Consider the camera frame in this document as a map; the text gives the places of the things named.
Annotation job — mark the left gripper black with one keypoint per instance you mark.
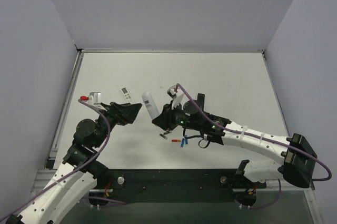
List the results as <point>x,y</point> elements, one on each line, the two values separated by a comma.
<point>115,113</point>

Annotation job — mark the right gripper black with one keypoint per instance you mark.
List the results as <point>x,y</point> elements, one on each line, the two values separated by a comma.
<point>171,115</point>

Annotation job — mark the white rounded remote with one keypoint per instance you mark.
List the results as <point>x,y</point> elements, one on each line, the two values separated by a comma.
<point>150,105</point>

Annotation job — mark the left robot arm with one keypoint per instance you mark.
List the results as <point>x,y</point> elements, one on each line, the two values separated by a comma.
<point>79,171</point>

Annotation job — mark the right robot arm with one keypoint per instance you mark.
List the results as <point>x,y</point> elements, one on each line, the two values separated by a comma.
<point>289,158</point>

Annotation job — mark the white air conditioner remote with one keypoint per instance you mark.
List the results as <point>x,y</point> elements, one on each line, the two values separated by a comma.
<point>127,95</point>

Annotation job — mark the black slim remote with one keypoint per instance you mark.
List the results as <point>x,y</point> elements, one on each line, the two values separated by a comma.
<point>201,100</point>

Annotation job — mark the dark grey battery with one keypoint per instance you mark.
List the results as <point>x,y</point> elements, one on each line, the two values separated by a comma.
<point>164,135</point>

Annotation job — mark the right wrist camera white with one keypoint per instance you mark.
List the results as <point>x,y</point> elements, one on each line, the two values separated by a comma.
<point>176,95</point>

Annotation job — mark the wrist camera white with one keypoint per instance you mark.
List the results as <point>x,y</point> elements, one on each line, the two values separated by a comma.
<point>93,99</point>
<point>176,95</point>

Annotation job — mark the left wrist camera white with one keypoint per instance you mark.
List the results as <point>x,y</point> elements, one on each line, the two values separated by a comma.
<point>93,99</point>

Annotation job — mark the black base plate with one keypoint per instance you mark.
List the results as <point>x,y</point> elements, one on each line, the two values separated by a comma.
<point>172,185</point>

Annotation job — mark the aluminium front rail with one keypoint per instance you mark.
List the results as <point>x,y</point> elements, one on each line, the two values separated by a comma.
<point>41,180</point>

